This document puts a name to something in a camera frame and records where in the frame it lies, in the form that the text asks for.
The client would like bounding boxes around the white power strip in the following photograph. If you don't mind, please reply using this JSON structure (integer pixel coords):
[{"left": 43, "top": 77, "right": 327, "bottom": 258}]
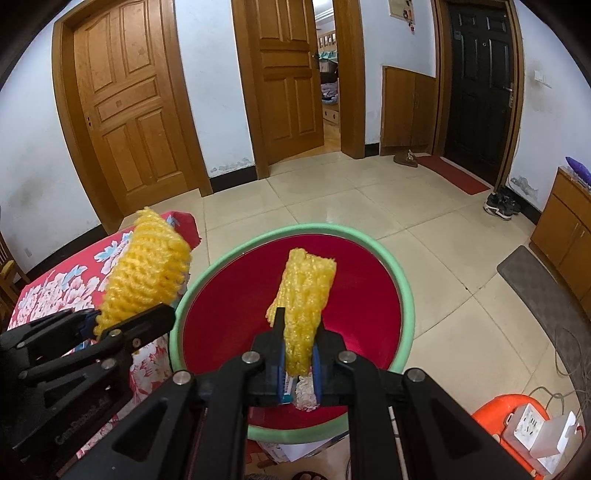
[{"left": 503, "top": 403, "right": 552, "bottom": 455}]

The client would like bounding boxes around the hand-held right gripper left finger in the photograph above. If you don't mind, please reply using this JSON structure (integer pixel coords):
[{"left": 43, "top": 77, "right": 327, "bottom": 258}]
[{"left": 60, "top": 308, "right": 287, "bottom": 480}]

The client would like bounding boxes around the red floral tablecloth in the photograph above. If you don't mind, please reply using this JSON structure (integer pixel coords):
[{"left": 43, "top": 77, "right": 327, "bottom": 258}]
[{"left": 7, "top": 210, "right": 204, "bottom": 416}]

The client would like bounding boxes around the closed panelled wooden door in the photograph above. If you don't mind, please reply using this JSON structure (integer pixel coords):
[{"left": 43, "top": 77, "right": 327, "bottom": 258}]
[{"left": 52, "top": 0, "right": 213, "bottom": 234}]

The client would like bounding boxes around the red doormat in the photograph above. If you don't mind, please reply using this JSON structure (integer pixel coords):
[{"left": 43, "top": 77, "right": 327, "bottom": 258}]
[{"left": 416, "top": 154, "right": 491, "bottom": 195}]

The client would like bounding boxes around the yellow foam fruit net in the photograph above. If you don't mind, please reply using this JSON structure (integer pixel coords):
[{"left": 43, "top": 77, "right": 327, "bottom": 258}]
[
  {"left": 95, "top": 207, "right": 192, "bottom": 340},
  {"left": 265, "top": 248, "right": 338, "bottom": 376}
]

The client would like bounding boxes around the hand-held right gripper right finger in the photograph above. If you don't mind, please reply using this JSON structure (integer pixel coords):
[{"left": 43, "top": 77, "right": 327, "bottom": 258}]
[{"left": 311, "top": 318, "right": 534, "bottom": 480}]

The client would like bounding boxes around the beige wall panel box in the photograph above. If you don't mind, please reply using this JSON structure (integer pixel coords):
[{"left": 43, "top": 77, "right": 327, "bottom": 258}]
[{"left": 389, "top": 0, "right": 416, "bottom": 24}]

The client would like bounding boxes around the white power adapter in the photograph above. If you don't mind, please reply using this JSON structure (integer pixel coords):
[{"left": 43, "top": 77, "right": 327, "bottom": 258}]
[{"left": 531, "top": 411, "right": 586, "bottom": 474}]

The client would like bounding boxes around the low wooden wall cabinet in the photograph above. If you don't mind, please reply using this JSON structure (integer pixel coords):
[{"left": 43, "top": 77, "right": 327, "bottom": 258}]
[{"left": 381, "top": 65, "right": 438, "bottom": 157}]

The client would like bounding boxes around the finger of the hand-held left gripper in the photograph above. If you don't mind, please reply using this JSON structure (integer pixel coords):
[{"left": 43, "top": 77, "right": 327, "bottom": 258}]
[
  {"left": 18, "top": 302, "right": 177, "bottom": 388},
  {"left": 0, "top": 309, "right": 102, "bottom": 365}
]

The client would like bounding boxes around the red bin with green rim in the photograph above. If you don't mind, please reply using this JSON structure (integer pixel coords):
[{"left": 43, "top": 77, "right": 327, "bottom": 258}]
[{"left": 170, "top": 223, "right": 416, "bottom": 462}]

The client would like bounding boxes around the dark sneaker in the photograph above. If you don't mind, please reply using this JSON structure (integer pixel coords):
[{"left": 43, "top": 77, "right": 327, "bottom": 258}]
[
  {"left": 484, "top": 193, "right": 513, "bottom": 221},
  {"left": 499, "top": 186, "right": 522, "bottom": 215}
]

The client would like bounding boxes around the black entrance door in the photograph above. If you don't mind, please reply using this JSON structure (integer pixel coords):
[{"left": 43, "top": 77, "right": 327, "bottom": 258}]
[{"left": 431, "top": 0, "right": 525, "bottom": 185}]

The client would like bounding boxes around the grey coiled cable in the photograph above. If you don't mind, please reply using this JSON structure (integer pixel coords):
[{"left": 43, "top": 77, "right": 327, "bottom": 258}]
[{"left": 531, "top": 323, "right": 591, "bottom": 416}]

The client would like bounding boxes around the grey floor mat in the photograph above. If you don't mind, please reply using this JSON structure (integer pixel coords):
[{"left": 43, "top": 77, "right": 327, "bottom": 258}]
[{"left": 496, "top": 244, "right": 591, "bottom": 370}]

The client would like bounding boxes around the wooden sideboard cabinet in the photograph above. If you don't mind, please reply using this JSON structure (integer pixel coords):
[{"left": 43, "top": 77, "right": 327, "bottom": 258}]
[{"left": 530, "top": 167, "right": 591, "bottom": 301}]

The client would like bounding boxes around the open panelled wooden door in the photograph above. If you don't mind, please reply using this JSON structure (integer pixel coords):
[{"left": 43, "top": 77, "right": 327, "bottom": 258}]
[{"left": 231, "top": 0, "right": 365, "bottom": 178}]

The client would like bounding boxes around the purple fabric item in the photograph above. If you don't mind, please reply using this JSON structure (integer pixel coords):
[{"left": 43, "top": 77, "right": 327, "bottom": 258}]
[{"left": 566, "top": 156, "right": 591, "bottom": 188}]

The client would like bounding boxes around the orange plastic stool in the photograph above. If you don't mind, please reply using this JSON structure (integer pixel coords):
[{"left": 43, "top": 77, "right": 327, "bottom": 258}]
[{"left": 472, "top": 393, "right": 591, "bottom": 480}]

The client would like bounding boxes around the wooden chair with yellow cushion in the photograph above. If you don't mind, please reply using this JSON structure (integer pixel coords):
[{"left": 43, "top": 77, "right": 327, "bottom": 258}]
[{"left": 0, "top": 233, "right": 31, "bottom": 315}]

